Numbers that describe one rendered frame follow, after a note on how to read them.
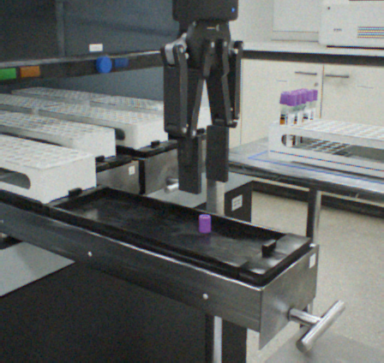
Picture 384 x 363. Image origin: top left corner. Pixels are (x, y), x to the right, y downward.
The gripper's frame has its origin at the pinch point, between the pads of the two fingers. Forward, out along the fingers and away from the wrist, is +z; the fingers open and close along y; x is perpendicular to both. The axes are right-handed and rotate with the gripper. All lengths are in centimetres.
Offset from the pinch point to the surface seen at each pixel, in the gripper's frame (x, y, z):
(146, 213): -9.8, -0.1, 9.1
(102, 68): -33.8, -16.2, -7.9
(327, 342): -6, -62, 61
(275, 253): 12.1, 3.5, 7.6
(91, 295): -28.4, -5.9, 30.6
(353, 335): -15, -112, 89
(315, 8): -117, -289, -22
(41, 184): -21.6, 7.8, 5.2
